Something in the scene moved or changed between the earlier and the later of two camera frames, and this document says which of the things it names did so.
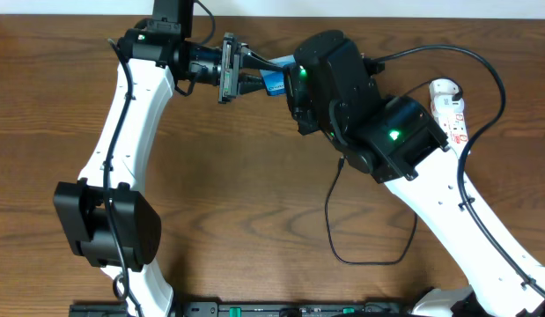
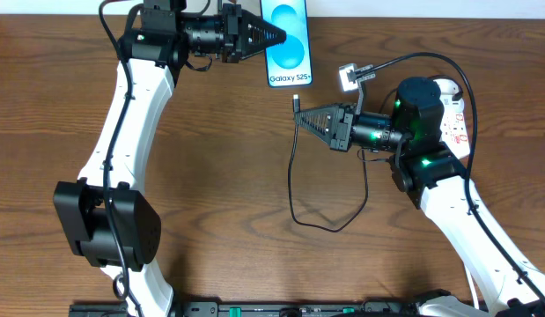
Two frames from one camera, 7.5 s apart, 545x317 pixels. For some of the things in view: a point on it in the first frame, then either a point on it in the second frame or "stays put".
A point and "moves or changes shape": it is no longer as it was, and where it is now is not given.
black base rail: x=246 y=308 stays put
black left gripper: x=229 y=67 to x=232 y=38
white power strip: x=450 y=118 stays put
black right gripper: x=293 y=93 to x=342 y=128
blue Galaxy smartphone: x=274 y=80 moves or changes shape
